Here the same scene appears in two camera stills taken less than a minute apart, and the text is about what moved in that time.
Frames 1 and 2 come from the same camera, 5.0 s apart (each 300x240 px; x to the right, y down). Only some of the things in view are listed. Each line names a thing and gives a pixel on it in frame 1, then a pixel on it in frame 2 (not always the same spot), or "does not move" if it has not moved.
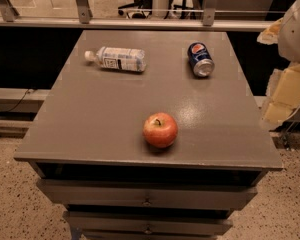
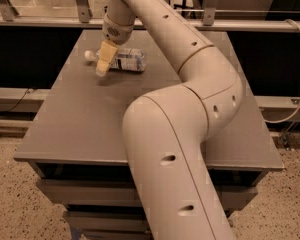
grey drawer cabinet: x=87 y=150 does not move
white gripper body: x=296 y=34 → x=116 y=33
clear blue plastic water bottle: x=118 y=58 does not move
